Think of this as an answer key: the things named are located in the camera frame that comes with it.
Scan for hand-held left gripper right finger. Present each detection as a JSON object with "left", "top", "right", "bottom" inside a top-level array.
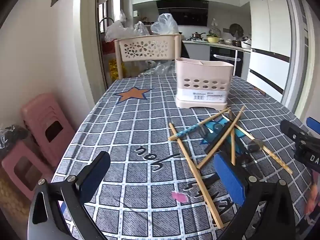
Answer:
[{"left": 213, "top": 152, "right": 301, "bottom": 240}]

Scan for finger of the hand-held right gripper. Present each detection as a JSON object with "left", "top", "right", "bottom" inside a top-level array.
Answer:
[
  {"left": 306, "top": 117, "right": 320, "bottom": 135},
  {"left": 279, "top": 119, "right": 310, "bottom": 142}
]

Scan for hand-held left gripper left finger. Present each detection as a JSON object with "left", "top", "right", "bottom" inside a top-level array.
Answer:
[{"left": 27, "top": 151, "right": 112, "bottom": 240}]

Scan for long wooden chopstick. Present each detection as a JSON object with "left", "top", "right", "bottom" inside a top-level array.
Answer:
[{"left": 169, "top": 122, "right": 224, "bottom": 229}]

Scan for black plastic spoon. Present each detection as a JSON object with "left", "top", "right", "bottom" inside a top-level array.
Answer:
[{"left": 204, "top": 122, "right": 237, "bottom": 154}]

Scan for blue patterned wooden chopstick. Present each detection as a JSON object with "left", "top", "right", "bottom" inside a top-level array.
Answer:
[{"left": 168, "top": 107, "right": 231, "bottom": 141}]

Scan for beige perforated utensil holder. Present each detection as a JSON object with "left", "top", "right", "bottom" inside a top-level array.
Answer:
[{"left": 174, "top": 57, "right": 234, "bottom": 111}]

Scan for person's right hand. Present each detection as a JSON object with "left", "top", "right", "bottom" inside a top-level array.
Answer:
[{"left": 305, "top": 184, "right": 318, "bottom": 228}]

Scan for grey checked star tablecloth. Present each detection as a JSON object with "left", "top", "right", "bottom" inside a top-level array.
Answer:
[{"left": 51, "top": 74, "right": 313, "bottom": 240}]

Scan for woven brown basket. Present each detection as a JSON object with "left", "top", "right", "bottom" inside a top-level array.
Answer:
[{"left": 0, "top": 175, "right": 32, "bottom": 220}]

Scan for white refrigerator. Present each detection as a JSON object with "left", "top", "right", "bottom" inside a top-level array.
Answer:
[{"left": 246, "top": 0, "right": 293, "bottom": 97}]

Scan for black plastic bag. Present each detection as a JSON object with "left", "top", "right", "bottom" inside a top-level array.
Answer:
[{"left": 0, "top": 124, "right": 29, "bottom": 153}]

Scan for black built-in oven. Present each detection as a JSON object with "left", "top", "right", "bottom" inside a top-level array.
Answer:
[{"left": 209, "top": 46, "right": 244, "bottom": 77}]

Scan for white rice cooker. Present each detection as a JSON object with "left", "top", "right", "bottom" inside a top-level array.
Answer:
[{"left": 240, "top": 36, "right": 252, "bottom": 49}]

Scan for yellow packaged goods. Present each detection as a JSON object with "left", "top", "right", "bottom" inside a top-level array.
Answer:
[{"left": 108, "top": 59, "right": 119, "bottom": 80}]

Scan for crumpled clear plastic wrap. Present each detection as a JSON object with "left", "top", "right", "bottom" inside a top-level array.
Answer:
[{"left": 137, "top": 60, "right": 177, "bottom": 77}]

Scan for beige flower cutout basket rack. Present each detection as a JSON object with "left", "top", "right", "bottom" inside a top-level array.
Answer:
[{"left": 114, "top": 33, "right": 182, "bottom": 80}]

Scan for clear plastic bag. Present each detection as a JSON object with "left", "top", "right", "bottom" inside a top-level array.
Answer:
[
  {"left": 134, "top": 21, "right": 150, "bottom": 37},
  {"left": 104, "top": 10, "right": 137, "bottom": 43},
  {"left": 150, "top": 13, "right": 179, "bottom": 35}
]

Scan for curved metal faucet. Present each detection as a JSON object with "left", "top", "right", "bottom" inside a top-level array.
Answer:
[{"left": 99, "top": 17, "right": 114, "bottom": 33}]

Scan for black range hood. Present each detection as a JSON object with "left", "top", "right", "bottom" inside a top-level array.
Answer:
[{"left": 156, "top": 0, "right": 209, "bottom": 27}]

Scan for silver sliding door frame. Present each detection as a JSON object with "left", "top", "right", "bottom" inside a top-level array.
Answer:
[{"left": 281, "top": 0, "right": 317, "bottom": 120}]

